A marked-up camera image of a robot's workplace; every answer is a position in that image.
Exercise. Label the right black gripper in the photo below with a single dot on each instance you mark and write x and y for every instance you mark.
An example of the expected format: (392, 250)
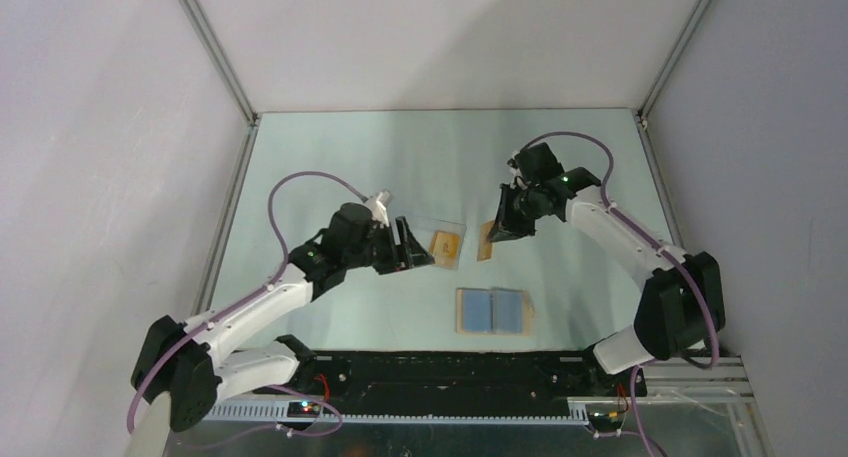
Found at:
(505, 226)

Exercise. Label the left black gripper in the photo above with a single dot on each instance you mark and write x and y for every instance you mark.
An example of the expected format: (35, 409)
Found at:
(414, 254)

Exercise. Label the gold credit card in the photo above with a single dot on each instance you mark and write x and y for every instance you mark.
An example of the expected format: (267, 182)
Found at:
(445, 248)
(485, 246)

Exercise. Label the tan leather card holder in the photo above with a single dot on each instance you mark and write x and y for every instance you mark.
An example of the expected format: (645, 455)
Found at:
(495, 311)

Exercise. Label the clear plastic card box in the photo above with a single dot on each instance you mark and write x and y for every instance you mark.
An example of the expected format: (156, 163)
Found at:
(422, 229)

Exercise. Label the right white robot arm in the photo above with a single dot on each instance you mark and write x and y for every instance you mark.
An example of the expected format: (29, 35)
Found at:
(681, 301)

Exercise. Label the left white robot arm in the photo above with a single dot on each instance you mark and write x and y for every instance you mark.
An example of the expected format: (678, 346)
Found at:
(198, 363)

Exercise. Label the gold credit card in box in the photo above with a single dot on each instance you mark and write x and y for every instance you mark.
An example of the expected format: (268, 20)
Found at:
(445, 248)

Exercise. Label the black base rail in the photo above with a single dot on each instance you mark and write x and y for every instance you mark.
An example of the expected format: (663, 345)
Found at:
(455, 384)

